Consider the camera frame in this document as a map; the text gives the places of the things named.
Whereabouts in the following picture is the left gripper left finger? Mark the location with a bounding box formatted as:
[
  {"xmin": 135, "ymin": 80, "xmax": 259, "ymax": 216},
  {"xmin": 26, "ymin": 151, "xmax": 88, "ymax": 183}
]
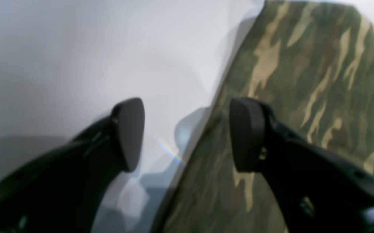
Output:
[{"xmin": 0, "ymin": 97, "xmax": 145, "ymax": 233}]

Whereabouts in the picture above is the camouflage t-shirt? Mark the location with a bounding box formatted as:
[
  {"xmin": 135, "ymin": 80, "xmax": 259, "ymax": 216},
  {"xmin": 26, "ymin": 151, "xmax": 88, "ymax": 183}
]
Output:
[{"xmin": 152, "ymin": 1, "xmax": 374, "ymax": 233}]

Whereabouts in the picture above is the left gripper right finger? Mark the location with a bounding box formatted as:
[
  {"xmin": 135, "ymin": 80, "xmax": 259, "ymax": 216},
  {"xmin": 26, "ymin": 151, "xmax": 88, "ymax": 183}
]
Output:
[{"xmin": 229, "ymin": 97, "xmax": 374, "ymax": 233}]

